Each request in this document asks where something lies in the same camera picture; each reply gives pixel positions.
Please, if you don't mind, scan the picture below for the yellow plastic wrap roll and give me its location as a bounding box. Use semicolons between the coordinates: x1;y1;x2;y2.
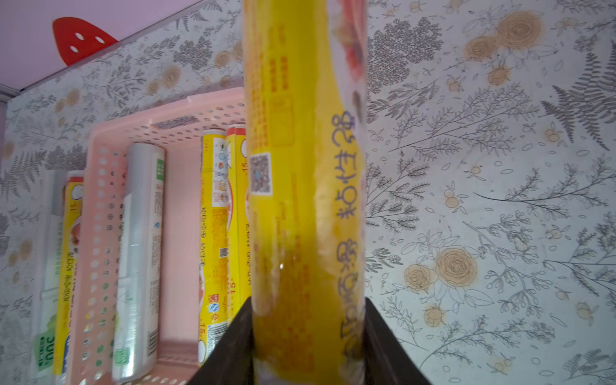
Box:
226;124;252;321
198;129;229;366
242;1;368;384
52;171;84;384

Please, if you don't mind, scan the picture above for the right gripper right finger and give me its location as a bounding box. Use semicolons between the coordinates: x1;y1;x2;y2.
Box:
363;298;431;385

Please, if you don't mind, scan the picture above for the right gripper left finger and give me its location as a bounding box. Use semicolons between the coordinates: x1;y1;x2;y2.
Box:
188;297;255;385

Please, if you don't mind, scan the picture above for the floral patterned table mat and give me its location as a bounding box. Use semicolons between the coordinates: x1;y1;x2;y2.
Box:
1;1;615;384

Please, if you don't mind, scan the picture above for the pink perforated plastic basket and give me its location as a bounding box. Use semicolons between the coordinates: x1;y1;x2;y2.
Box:
67;88;245;384

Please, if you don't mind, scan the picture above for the white green plastic wrap roll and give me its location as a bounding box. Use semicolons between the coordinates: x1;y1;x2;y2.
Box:
112;143;165;383

